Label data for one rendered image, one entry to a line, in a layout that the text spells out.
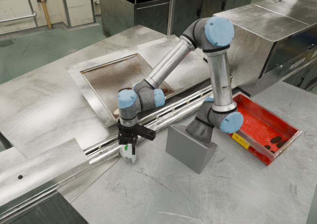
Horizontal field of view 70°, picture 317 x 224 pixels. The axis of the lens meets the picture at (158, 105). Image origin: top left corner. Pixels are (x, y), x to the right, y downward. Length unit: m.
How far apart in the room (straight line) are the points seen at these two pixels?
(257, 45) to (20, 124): 1.64
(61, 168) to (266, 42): 1.43
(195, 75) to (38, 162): 1.24
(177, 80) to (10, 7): 3.58
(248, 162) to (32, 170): 1.16
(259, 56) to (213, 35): 0.82
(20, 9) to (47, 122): 3.37
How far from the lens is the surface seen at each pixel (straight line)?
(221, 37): 0.96
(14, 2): 4.75
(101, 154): 1.32
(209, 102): 1.21
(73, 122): 1.57
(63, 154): 1.30
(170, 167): 1.31
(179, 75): 1.80
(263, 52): 1.70
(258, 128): 1.67
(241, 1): 5.86
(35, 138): 1.56
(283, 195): 1.43
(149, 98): 0.91
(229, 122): 1.09
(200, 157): 1.21
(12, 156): 1.53
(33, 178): 1.27
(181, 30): 3.78
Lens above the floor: 1.93
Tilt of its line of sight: 43 degrees down
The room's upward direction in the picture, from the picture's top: 4 degrees clockwise
